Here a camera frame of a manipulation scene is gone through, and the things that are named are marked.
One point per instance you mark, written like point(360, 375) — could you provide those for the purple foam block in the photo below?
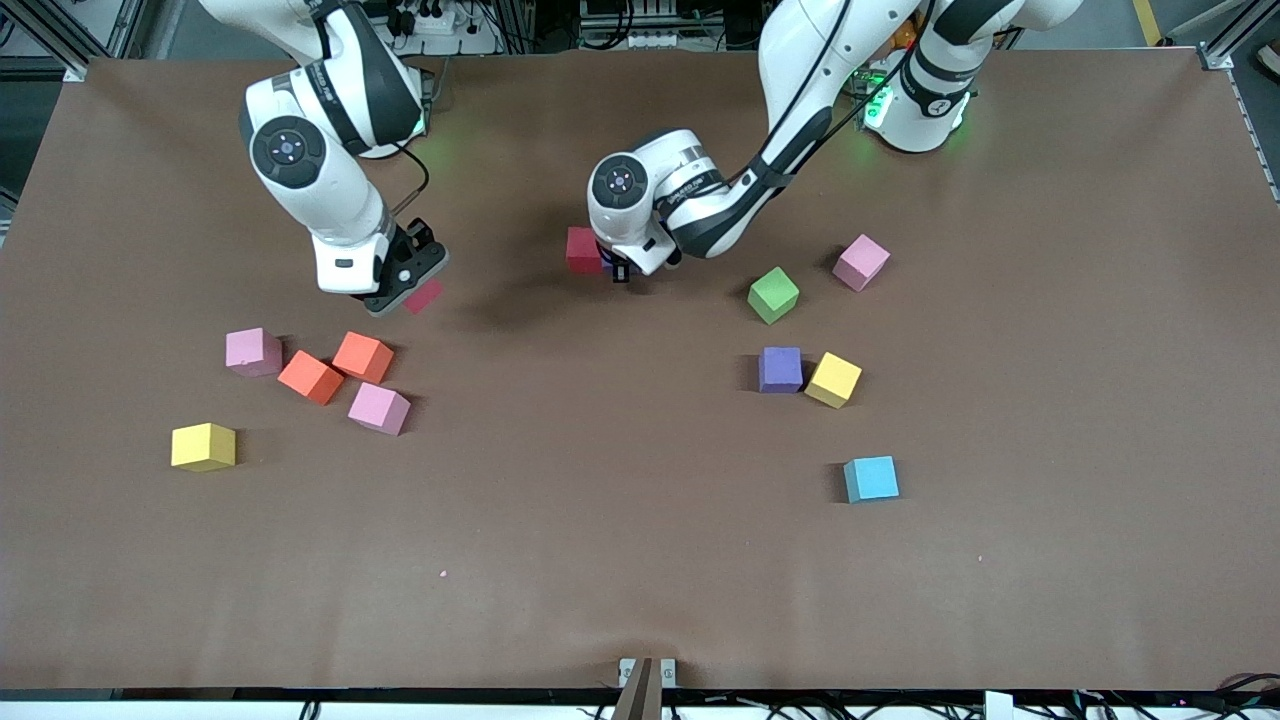
point(607, 267)
point(780, 369)

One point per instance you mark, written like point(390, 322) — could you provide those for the red foam block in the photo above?
point(583, 250)
point(425, 297)

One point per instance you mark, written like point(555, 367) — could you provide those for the orange foam block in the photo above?
point(363, 357)
point(310, 377)

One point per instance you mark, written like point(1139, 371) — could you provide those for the pink foam block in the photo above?
point(253, 351)
point(861, 262)
point(379, 408)

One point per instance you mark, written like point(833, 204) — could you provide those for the yellow foam block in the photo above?
point(833, 380)
point(203, 446)

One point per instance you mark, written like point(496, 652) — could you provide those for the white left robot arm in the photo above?
point(620, 183)

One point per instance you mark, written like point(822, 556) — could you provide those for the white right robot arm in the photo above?
point(288, 150)

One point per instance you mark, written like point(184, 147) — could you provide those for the green foam block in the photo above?
point(773, 295)

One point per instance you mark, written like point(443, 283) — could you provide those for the white electronics box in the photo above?
point(630, 20)

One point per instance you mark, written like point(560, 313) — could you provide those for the white power strip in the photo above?
point(440, 20)

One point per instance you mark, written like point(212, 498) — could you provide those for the brown paper table cover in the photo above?
point(640, 560)

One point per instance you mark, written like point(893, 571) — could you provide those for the light blue foam block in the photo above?
point(871, 478)

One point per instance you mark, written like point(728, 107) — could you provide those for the orange snack bag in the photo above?
point(905, 35)

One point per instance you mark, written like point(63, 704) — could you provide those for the silver aluminium frame profile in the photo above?
point(1215, 58)
point(90, 40)

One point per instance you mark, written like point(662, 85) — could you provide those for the grey metal camera bracket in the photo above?
point(645, 680)

